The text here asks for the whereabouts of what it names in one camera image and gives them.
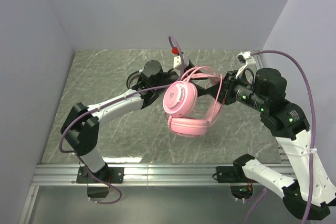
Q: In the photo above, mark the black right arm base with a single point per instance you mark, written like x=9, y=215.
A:
x=241, y=187

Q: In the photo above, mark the aluminium front rail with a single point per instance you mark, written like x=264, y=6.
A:
x=135, y=174

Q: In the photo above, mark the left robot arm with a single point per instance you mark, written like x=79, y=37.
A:
x=81, y=127

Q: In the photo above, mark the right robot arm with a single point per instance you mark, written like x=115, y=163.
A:
x=288, y=124

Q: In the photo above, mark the aluminium right side rail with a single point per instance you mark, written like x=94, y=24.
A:
x=270, y=86

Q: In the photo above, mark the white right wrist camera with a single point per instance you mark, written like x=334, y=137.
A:
x=247, y=61

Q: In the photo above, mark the white and black headphones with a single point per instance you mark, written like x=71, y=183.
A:
x=132, y=78

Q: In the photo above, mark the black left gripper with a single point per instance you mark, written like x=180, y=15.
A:
x=177, y=75

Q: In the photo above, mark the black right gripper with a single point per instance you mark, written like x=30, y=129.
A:
x=227, y=88

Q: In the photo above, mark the aluminium rail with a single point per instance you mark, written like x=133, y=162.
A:
x=135, y=174
x=270, y=86

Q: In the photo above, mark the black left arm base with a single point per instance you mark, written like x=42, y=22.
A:
x=101, y=183

